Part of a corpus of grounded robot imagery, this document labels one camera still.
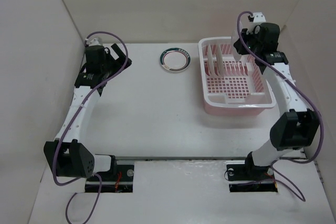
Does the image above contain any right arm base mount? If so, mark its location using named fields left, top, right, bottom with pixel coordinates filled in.
left=224, top=162, right=278, bottom=193

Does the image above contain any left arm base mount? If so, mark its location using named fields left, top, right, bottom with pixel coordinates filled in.
left=99, top=161, right=134, bottom=193

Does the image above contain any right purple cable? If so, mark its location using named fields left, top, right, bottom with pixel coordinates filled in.
left=237, top=10, right=325, bottom=202

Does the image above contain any purple cable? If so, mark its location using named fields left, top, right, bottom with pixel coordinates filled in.
left=237, top=10, right=325, bottom=202
left=51, top=31, right=129, bottom=221

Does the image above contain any pink plastic dish rack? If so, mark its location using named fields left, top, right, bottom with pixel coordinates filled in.
left=198, top=37, right=276, bottom=116

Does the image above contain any green rimmed white plate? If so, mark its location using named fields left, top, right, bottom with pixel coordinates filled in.
left=159, top=48, right=191, bottom=73

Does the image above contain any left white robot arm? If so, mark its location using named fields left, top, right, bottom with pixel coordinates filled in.
left=44, top=40, right=132, bottom=180

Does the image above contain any white plate with characters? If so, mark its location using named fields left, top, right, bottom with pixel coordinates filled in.
left=231, top=22, right=247, bottom=61

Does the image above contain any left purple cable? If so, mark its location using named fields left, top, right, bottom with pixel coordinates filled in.
left=51, top=31, right=129, bottom=221

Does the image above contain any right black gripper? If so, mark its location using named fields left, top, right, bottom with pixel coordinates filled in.
left=234, top=27, right=263, bottom=56

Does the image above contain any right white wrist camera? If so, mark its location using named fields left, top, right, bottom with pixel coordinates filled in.
left=248, top=12, right=266, bottom=25

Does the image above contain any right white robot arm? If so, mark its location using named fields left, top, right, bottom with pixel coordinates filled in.
left=198, top=21, right=323, bottom=181

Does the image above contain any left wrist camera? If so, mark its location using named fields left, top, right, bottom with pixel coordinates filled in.
left=85, top=37, right=103, bottom=47

